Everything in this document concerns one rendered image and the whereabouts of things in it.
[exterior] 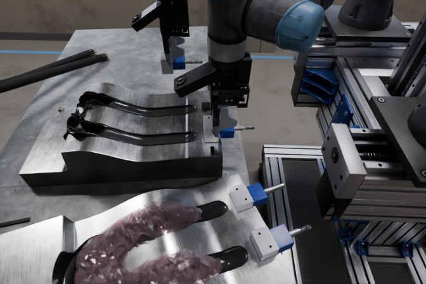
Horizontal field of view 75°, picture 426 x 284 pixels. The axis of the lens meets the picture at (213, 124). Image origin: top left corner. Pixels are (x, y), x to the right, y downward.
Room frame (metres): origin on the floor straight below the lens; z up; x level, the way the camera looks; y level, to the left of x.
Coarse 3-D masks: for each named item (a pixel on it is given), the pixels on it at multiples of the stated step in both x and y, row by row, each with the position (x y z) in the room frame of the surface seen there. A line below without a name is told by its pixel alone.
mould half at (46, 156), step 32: (128, 96) 0.63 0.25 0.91; (160, 96) 0.66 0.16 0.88; (192, 96) 0.66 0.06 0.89; (64, 128) 0.55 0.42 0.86; (128, 128) 0.51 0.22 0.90; (160, 128) 0.53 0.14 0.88; (192, 128) 0.52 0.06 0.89; (32, 160) 0.44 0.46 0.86; (64, 160) 0.40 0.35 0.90; (96, 160) 0.41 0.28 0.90; (128, 160) 0.41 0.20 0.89; (160, 160) 0.42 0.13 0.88; (192, 160) 0.42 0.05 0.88
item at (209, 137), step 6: (204, 120) 0.50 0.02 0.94; (210, 120) 0.50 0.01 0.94; (204, 126) 0.48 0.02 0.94; (210, 126) 0.48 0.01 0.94; (240, 126) 0.50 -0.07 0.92; (246, 126) 0.50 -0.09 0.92; (252, 126) 0.50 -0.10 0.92; (204, 132) 0.47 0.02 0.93; (210, 132) 0.47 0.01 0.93; (222, 132) 0.48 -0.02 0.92; (228, 132) 0.48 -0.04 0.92; (234, 132) 0.48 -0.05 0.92; (204, 138) 0.47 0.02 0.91; (210, 138) 0.47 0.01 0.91; (216, 138) 0.47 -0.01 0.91; (222, 138) 0.48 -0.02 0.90
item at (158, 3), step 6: (150, 6) 0.79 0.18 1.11; (156, 6) 0.76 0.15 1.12; (162, 6) 0.76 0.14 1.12; (144, 12) 0.78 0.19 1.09; (150, 12) 0.75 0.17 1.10; (156, 12) 0.75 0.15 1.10; (162, 12) 0.76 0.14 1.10; (132, 18) 0.78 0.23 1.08; (138, 18) 0.76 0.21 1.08; (144, 18) 0.75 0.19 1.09; (150, 18) 0.75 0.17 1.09; (156, 18) 0.76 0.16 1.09; (132, 24) 0.75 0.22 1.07; (138, 24) 0.75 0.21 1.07; (144, 24) 0.75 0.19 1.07; (138, 30) 0.75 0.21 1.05
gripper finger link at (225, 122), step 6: (222, 108) 0.47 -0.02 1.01; (222, 114) 0.46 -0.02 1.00; (228, 114) 0.46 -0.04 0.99; (222, 120) 0.46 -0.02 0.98; (228, 120) 0.46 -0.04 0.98; (234, 120) 0.46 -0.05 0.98; (222, 126) 0.46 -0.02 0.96; (228, 126) 0.46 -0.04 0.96; (234, 126) 0.46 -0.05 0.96; (216, 132) 0.45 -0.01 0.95
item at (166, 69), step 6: (162, 54) 0.79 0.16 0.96; (162, 60) 0.75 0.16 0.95; (174, 60) 0.77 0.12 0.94; (180, 60) 0.77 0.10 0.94; (186, 60) 0.78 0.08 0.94; (192, 60) 0.78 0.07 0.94; (198, 60) 0.78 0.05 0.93; (162, 66) 0.75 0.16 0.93; (168, 66) 0.75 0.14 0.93; (174, 66) 0.76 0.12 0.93; (180, 66) 0.76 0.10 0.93; (162, 72) 0.75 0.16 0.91; (168, 72) 0.75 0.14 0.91
